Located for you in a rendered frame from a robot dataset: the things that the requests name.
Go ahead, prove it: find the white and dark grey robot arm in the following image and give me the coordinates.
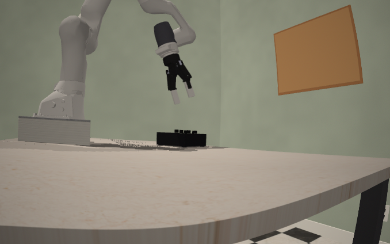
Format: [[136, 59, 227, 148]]
[[32, 0, 196, 120]]

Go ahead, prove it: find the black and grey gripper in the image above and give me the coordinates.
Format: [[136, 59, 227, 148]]
[[163, 54, 195, 105]]

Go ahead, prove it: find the black lighting desk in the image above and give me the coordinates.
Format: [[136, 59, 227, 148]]
[[156, 129, 207, 147]]

